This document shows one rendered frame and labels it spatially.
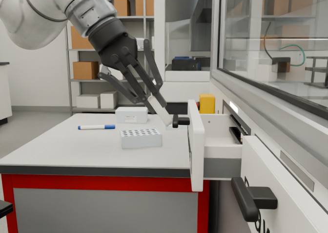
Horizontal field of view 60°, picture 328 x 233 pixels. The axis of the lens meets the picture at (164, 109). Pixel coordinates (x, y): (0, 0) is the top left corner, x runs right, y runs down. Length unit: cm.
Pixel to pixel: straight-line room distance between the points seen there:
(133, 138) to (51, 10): 43
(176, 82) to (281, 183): 114
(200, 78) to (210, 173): 93
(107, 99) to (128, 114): 347
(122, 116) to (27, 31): 60
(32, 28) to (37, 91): 484
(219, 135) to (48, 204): 50
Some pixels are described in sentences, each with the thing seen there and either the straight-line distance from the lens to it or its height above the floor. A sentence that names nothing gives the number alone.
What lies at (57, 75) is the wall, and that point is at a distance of 531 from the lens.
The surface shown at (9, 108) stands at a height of 22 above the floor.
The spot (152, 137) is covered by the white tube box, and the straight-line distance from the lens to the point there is 88.
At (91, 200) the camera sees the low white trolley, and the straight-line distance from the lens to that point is 83.
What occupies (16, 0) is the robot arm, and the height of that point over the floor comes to 115.
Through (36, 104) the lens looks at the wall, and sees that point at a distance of 556.
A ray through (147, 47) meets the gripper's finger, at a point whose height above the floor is 106.
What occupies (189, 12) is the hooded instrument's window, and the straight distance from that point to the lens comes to 141.
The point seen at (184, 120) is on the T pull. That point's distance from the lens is 58.
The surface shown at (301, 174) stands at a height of 94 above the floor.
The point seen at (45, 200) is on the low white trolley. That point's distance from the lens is 87.
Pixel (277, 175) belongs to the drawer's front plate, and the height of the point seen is 93.
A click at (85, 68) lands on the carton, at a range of 466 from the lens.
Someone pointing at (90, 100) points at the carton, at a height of 27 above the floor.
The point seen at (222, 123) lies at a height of 87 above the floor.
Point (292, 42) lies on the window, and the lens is 37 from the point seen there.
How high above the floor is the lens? 105
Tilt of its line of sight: 12 degrees down
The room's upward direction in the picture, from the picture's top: straight up
